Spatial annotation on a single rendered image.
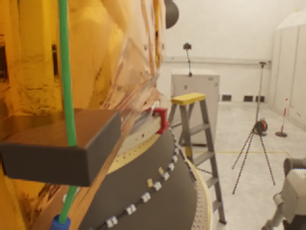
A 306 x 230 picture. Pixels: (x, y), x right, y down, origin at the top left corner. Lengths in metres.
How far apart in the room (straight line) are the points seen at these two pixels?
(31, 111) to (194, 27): 8.27
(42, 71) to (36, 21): 0.04
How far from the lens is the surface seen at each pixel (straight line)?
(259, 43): 8.94
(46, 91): 0.20
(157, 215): 0.89
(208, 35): 8.46
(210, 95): 4.50
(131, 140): 0.75
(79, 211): 0.34
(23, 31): 0.19
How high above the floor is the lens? 1.99
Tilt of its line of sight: 16 degrees down
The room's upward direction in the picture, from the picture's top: straight up
